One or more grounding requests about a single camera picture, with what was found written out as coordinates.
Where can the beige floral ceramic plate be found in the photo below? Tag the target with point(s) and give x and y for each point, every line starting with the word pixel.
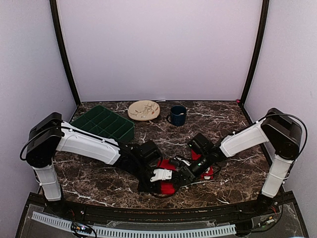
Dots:
pixel 144 110

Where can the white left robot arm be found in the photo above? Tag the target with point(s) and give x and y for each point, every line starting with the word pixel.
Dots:
pixel 53 134

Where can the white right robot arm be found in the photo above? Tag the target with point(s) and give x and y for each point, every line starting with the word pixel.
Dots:
pixel 286 133

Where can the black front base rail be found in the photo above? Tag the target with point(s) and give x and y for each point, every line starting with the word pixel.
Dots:
pixel 232 213

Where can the black frame post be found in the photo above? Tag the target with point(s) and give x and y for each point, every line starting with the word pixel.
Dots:
pixel 256 52
pixel 62 51

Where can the red santa sock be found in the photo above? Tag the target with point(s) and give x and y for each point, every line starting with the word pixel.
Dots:
pixel 166 185
pixel 201 166

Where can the black left frame post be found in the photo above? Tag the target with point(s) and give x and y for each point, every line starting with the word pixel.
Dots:
pixel 62 51

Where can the green divided plastic tray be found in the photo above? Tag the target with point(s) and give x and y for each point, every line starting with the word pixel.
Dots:
pixel 105 123

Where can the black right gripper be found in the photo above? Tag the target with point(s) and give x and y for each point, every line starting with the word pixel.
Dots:
pixel 187 173

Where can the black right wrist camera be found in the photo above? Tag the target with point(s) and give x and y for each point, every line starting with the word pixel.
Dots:
pixel 200 144

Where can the black right frame post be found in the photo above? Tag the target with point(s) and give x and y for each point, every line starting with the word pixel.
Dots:
pixel 256 52

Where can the white slotted cable duct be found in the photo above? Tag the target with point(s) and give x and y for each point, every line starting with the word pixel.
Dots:
pixel 133 230

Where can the dark blue mug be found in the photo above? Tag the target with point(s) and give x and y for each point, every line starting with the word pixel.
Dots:
pixel 177 115

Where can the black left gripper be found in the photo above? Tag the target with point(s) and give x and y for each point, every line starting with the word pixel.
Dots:
pixel 155 187

